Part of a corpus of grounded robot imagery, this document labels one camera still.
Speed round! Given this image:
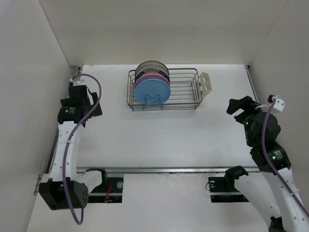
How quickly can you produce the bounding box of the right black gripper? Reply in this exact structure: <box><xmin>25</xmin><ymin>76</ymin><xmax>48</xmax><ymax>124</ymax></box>
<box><xmin>226</xmin><ymin>95</ymin><xmax>265</xmax><ymax>146</ymax></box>

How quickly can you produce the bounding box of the pink plastic plate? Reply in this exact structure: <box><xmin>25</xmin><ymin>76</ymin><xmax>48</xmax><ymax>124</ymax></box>
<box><xmin>135</xmin><ymin>73</ymin><xmax>170</xmax><ymax>91</ymax></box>

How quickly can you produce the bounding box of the blue plastic plate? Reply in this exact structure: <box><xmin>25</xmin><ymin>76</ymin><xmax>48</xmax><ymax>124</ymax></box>
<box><xmin>135</xmin><ymin>79</ymin><xmax>171</xmax><ymax>105</ymax></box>

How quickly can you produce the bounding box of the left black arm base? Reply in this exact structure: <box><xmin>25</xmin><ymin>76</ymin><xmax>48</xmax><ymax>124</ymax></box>
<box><xmin>88</xmin><ymin>169</ymin><xmax>124</xmax><ymax>203</ymax></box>

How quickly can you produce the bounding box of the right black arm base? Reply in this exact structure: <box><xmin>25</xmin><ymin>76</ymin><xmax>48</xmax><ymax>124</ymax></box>
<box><xmin>205</xmin><ymin>176</ymin><xmax>249</xmax><ymax>203</ymax></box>

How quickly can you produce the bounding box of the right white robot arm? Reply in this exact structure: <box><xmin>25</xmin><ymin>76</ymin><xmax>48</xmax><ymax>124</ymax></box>
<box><xmin>224</xmin><ymin>95</ymin><xmax>309</xmax><ymax>232</ymax></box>

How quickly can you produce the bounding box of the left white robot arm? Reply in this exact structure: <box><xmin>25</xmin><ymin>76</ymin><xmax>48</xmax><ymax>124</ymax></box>
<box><xmin>39</xmin><ymin>81</ymin><xmax>108</xmax><ymax>210</ymax></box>

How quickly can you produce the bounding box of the white plastic cutlery holder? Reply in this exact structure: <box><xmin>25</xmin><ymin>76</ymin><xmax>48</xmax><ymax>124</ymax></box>
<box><xmin>196</xmin><ymin>72</ymin><xmax>212</xmax><ymax>102</ymax></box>

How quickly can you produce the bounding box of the front patterned ceramic plate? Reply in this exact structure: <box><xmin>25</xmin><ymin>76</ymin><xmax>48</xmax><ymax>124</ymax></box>
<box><xmin>135</xmin><ymin>67</ymin><xmax>170</xmax><ymax>83</ymax></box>

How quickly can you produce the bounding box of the patterned ceramic plate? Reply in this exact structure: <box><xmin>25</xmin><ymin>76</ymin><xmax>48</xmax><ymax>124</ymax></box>
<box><xmin>135</xmin><ymin>60</ymin><xmax>169</xmax><ymax>75</ymax></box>
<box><xmin>135</xmin><ymin>67</ymin><xmax>170</xmax><ymax>83</ymax></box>

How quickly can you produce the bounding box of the rear patterned ceramic plate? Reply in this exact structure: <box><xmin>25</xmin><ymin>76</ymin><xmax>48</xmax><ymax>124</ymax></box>
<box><xmin>135</xmin><ymin>60</ymin><xmax>169</xmax><ymax>75</ymax></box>

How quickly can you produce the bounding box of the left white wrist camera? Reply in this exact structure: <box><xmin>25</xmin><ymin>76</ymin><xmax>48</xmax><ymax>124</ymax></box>
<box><xmin>69</xmin><ymin>78</ymin><xmax>86</xmax><ymax>87</ymax></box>

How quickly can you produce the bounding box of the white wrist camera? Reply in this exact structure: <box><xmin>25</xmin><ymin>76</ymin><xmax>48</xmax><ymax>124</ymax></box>
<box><xmin>69</xmin><ymin>78</ymin><xmax>86</xmax><ymax>87</ymax></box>
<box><xmin>267</xmin><ymin>95</ymin><xmax>285</xmax><ymax>113</ymax></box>

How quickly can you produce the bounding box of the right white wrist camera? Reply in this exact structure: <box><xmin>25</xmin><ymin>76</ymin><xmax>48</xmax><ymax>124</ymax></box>
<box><xmin>267</xmin><ymin>95</ymin><xmax>285</xmax><ymax>113</ymax></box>

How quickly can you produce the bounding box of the grey wire dish rack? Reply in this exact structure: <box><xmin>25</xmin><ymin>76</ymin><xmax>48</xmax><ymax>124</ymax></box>
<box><xmin>126</xmin><ymin>68</ymin><xmax>203</xmax><ymax>111</ymax></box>

